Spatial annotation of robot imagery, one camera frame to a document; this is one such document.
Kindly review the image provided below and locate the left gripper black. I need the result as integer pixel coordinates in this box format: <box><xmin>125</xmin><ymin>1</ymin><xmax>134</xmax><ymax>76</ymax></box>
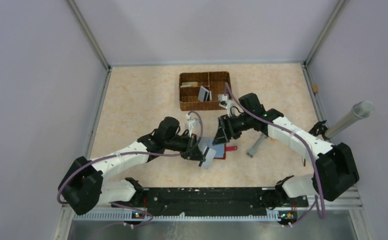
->
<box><xmin>164</xmin><ymin>131</ymin><xmax>206</xmax><ymax>162</ymax></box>

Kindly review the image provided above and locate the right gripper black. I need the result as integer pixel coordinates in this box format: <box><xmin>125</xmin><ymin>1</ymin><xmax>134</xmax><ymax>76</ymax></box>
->
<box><xmin>212</xmin><ymin>112</ymin><xmax>253</xmax><ymax>146</ymax></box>

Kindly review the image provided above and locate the grey card black stripe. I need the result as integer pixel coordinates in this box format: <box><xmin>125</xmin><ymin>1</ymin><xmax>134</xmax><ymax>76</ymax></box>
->
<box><xmin>198</xmin><ymin>137</ymin><xmax>217</xmax><ymax>170</ymax></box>

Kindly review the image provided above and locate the striped grey card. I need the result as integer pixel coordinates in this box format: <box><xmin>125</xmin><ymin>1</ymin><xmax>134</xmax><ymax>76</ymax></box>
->
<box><xmin>197</xmin><ymin>86</ymin><xmax>212</xmax><ymax>102</ymax></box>

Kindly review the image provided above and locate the red leather card holder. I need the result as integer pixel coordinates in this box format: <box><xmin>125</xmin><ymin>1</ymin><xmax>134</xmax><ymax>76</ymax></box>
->
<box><xmin>211</xmin><ymin>144</ymin><xmax>238</xmax><ymax>160</ymax></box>

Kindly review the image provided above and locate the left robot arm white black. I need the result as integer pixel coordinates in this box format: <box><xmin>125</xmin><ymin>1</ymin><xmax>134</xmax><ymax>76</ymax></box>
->
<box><xmin>57</xmin><ymin>111</ymin><xmax>206</xmax><ymax>215</ymax></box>

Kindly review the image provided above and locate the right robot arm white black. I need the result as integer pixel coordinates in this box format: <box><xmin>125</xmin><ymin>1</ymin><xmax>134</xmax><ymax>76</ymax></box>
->
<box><xmin>212</xmin><ymin>93</ymin><xmax>360</xmax><ymax>206</ymax></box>

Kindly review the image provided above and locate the grey plastic toy beam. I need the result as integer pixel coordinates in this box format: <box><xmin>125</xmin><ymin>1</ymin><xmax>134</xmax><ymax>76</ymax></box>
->
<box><xmin>246</xmin><ymin>134</ymin><xmax>268</xmax><ymax>158</ymax></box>

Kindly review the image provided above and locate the brown wicker divided basket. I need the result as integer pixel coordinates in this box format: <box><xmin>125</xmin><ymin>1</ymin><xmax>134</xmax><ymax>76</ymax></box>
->
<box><xmin>178</xmin><ymin>71</ymin><xmax>231</xmax><ymax>111</ymax></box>

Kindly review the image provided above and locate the black mini tripod stand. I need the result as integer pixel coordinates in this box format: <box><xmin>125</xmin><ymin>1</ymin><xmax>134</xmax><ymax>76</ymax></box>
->
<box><xmin>301</xmin><ymin>120</ymin><xmax>328</xmax><ymax>167</ymax></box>

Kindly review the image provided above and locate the small tan block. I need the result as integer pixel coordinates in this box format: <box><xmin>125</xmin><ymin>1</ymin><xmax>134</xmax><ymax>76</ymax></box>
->
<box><xmin>311</xmin><ymin>84</ymin><xmax>319</xmax><ymax>94</ymax></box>

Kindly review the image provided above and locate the silver metal tube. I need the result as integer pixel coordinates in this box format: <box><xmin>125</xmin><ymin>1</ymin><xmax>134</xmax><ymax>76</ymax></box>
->
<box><xmin>323</xmin><ymin>100</ymin><xmax>375</xmax><ymax>139</ymax></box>

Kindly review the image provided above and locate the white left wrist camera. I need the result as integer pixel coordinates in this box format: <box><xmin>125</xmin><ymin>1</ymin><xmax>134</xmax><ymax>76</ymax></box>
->
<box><xmin>184</xmin><ymin>111</ymin><xmax>200</xmax><ymax>137</ymax></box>

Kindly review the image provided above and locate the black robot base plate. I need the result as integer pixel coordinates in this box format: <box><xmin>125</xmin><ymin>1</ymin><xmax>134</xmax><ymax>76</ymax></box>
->
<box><xmin>123</xmin><ymin>187</ymin><xmax>309</xmax><ymax>217</ymax></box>

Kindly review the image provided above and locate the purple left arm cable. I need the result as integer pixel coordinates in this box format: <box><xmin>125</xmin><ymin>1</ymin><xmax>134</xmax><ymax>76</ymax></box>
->
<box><xmin>56</xmin><ymin>110</ymin><xmax>204</xmax><ymax>226</ymax></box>

